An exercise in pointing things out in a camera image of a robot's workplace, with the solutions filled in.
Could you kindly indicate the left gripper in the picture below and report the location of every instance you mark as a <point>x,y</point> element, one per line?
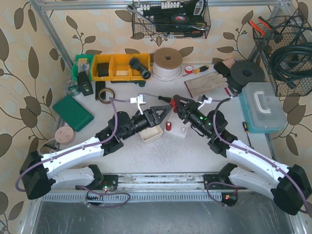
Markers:
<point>149,116</point>

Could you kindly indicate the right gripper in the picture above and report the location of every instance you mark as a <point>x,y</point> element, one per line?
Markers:
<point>185,110</point>

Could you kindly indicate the small red spring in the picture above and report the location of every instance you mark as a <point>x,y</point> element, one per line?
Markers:
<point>173,103</point>

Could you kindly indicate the black orange screwdriver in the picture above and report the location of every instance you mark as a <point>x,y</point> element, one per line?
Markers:
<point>165,99</point>

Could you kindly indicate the large red spring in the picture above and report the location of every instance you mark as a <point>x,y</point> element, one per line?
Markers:
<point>168,126</point>

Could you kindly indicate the white spring tray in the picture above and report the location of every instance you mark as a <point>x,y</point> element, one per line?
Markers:
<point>152,134</point>

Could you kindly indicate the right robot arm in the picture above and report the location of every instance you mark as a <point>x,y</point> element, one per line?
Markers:
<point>287,186</point>

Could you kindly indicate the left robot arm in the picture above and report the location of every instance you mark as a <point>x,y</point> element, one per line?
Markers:
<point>105,142</point>

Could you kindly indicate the beige work glove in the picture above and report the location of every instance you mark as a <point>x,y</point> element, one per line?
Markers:
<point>204,84</point>

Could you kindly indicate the red tape roll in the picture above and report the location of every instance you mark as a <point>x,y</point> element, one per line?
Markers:
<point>188,69</point>

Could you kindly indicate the grey pipe fitting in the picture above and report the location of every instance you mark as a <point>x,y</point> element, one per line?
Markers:
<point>143,70</point>

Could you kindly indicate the small yellow black screwdriver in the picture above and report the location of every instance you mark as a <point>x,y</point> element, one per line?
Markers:
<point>198,70</point>

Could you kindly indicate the black brush block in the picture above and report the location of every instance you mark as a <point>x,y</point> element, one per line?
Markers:
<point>223,67</point>

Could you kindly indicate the brown packing tape roll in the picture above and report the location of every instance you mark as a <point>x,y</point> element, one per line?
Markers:
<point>105,95</point>

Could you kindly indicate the yellow screwdriver by toolbox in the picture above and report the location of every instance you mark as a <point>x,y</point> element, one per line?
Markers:
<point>247,133</point>

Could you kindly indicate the black spool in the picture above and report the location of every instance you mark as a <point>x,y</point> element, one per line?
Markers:
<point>243,72</point>

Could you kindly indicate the yellow storage bin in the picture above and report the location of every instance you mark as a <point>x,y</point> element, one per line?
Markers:
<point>115,67</point>

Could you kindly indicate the clear teal toolbox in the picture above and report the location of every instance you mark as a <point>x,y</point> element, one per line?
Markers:
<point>262,110</point>

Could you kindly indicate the black device with label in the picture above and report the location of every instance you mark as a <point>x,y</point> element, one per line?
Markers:
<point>84,84</point>

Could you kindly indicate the green sanding block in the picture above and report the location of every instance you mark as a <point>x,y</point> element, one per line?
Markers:
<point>73,113</point>

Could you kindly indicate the green storage bin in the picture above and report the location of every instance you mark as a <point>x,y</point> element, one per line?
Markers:
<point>82,63</point>

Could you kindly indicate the small glass jar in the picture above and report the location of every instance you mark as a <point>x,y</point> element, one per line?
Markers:
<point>73,89</point>

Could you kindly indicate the round beige power socket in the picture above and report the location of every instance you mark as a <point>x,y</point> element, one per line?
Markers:
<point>65,135</point>

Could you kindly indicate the white peg base plate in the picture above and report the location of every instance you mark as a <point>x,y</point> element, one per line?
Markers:
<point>179,129</point>

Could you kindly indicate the white cable spool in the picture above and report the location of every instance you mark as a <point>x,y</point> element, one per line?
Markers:
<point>167,65</point>

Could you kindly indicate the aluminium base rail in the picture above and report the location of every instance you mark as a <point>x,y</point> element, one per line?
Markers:
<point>161,182</point>

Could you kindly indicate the wire basket with tools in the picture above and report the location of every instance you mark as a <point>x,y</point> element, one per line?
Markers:
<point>170,19</point>

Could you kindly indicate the orange handled pliers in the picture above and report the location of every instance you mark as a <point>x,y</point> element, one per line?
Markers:
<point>257,27</point>

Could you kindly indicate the wire basket with cables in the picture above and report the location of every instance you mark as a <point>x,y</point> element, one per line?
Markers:
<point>287,55</point>

